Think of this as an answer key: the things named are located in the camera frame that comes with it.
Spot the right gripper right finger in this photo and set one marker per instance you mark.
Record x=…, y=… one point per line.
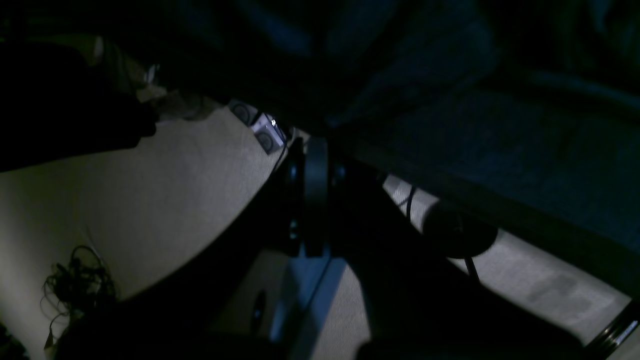
x=365, y=223

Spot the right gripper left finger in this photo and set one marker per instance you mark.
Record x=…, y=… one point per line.
x=280, y=202

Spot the dark grey T-shirt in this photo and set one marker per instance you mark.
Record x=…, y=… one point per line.
x=475, y=100

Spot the white power strip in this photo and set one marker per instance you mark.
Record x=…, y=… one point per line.
x=263, y=125

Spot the black table cloth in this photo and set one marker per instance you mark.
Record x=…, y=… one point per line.
x=500, y=200

